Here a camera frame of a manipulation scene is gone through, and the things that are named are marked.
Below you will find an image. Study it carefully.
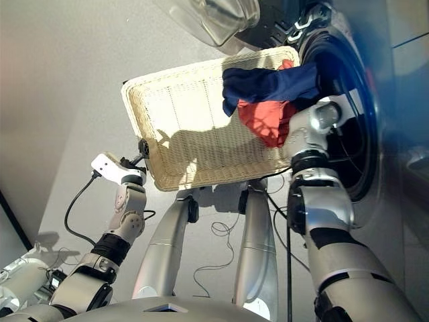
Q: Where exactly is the red garment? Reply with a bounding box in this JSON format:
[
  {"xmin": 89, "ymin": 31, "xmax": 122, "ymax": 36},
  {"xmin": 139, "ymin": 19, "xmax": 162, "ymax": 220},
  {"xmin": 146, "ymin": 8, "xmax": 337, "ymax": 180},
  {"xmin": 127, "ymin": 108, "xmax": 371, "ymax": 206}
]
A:
[{"xmin": 237, "ymin": 59, "xmax": 301, "ymax": 148}]

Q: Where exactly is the navy blue garment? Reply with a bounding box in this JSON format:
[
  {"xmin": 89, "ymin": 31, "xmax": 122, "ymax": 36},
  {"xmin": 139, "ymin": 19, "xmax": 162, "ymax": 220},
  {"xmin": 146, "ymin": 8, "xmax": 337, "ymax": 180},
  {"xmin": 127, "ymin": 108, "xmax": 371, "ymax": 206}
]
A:
[{"xmin": 222, "ymin": 63, "xmax": 319, "ymax": 117}]

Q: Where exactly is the pale woven basket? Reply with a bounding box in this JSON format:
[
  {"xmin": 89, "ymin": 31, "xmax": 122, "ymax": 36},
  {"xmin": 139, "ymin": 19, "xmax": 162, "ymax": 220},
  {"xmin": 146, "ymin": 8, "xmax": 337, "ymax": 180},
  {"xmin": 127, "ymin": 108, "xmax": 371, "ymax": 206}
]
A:
[{"xmin": 121, "ymin": 46, "xmax": 301, "ymax": 193}]

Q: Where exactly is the round glass washing machine door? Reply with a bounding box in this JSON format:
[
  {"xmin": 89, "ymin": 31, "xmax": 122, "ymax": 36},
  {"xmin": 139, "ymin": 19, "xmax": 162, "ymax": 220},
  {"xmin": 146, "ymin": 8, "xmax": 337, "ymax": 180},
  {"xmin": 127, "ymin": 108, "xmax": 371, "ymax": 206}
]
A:
[{"xmin": 169, "ymin": 0, "xmax": 304, "ymax": 54}]

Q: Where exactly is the grey washing machine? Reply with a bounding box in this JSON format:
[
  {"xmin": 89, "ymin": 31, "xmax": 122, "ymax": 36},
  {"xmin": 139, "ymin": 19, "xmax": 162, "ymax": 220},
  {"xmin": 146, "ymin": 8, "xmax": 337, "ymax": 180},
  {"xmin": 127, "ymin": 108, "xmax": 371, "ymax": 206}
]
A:
[{"xmin": 294, "ymin": 0, "xmax": 429, "ymax": 322}]

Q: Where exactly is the silver robot leg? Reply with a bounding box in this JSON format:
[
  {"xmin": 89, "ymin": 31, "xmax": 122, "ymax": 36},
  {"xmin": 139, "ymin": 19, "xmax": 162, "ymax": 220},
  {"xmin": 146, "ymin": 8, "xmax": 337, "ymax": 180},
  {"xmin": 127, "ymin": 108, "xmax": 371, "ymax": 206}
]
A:
[
  {"xmin": 233, "ymin": 186, "xmax": 279, "ymax": 319},
  {"xmin": 132, "ymin": 197, "xmax": 198, "ymax": 299}
]

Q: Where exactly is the small black box device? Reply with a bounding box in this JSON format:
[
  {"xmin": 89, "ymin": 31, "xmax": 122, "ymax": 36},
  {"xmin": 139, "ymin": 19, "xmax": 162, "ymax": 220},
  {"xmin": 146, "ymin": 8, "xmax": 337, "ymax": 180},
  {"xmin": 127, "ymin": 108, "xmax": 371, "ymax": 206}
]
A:
[{"xmin": 49, "ymin": 270, "xmax": 67, "ymax": 290}]

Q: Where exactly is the silver robot torso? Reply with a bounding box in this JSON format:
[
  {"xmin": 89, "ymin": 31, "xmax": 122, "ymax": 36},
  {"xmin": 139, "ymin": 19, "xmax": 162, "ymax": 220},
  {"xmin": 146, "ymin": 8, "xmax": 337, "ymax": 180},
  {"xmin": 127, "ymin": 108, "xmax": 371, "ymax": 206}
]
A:
[{"xmin": 76, "ymin": 296, "xmax": 336, "ymax": 322}]

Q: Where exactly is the silver door hinge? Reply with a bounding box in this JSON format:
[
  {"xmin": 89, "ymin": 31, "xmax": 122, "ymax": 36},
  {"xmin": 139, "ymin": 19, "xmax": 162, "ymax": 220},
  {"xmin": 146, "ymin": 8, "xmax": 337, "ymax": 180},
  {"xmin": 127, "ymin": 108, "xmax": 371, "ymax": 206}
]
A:
[{"xmin": 286, "ymin": 6, "xmax": 331, "ymax": 43}]

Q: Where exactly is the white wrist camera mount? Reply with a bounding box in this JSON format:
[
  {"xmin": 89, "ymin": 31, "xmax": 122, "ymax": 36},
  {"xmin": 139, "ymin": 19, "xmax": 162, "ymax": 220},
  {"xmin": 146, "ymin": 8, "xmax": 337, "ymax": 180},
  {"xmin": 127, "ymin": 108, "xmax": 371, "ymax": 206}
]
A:
[
  {"xmin": 320, "ymin": 95, "xmax": 355, "ymax": 113},
  {"xmin": 90, "ymin": 151, "xmax": 147, "ymax": 184}
]

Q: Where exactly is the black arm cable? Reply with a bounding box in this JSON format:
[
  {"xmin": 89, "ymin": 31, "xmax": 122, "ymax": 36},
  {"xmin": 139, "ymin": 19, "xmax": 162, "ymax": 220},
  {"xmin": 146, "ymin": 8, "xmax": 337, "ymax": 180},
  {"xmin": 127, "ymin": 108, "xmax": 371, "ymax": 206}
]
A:
[
  {"xmin": 266, "ymin": 166, "xmax": 296, "ymax": 322},
  {"xmin": 64, "ymin": 172, "xmax": 99, "ymax": 248}
]

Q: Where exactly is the thin grey floor wire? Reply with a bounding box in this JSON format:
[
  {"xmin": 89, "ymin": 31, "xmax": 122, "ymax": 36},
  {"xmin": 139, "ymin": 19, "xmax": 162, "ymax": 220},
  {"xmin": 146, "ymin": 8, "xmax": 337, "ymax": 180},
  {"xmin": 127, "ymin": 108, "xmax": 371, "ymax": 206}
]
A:
[{"xmin": 192, "ymin": 214, "xmax": 236, "ymax": 299}]

